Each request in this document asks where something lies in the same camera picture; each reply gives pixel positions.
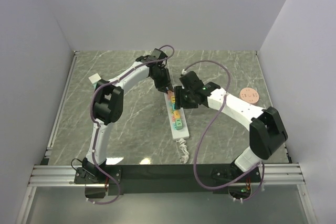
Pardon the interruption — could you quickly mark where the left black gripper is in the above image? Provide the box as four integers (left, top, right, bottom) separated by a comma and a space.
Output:
151, 68, 174, 94

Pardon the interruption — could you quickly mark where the white multicolour power strip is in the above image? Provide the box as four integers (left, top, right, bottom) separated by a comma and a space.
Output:
164, 90, 190, 140

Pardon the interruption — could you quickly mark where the round pink power socket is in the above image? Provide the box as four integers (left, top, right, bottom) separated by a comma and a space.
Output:
239, 87, 259, 104

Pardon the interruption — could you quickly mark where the white charger plug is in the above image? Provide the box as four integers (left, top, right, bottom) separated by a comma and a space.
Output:
89, 73, 101, 84

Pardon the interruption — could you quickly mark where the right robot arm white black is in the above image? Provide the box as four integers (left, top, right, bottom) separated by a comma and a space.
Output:
174, 71, 288, 182

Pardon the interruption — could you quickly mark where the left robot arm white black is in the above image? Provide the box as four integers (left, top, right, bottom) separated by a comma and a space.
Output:
82, 46, 173, 183

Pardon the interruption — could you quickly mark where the green adapter plug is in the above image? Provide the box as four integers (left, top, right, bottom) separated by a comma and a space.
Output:
175, 119, 183, 130

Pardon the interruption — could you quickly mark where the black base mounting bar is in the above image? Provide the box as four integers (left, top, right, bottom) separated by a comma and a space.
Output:
73, 163, 263, 197

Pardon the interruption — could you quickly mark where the white power strip cord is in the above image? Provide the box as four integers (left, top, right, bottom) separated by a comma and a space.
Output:
177, 138, 190, 163

